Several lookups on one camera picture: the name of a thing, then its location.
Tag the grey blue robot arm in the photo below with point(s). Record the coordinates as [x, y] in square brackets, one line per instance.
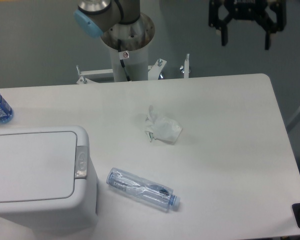
[123, 27]

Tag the white pedestal base frame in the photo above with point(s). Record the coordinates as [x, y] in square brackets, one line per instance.
[154, 72]

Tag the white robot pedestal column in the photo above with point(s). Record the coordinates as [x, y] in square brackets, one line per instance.
[133, 64]

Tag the white plastic trash can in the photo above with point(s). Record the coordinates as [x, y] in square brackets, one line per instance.
[72, 218]

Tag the crushed clear plastic bottle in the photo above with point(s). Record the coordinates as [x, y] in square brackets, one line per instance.
[143, 189]

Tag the crumpled white plastic bag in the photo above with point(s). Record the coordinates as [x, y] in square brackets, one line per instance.
[160, 127]

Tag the white trash can lid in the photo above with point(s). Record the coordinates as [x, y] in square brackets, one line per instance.
[37, 166]

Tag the grey lid push button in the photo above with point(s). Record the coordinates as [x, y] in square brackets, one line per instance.
[81, 162]

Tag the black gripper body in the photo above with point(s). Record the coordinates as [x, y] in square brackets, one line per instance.
[246, 9]

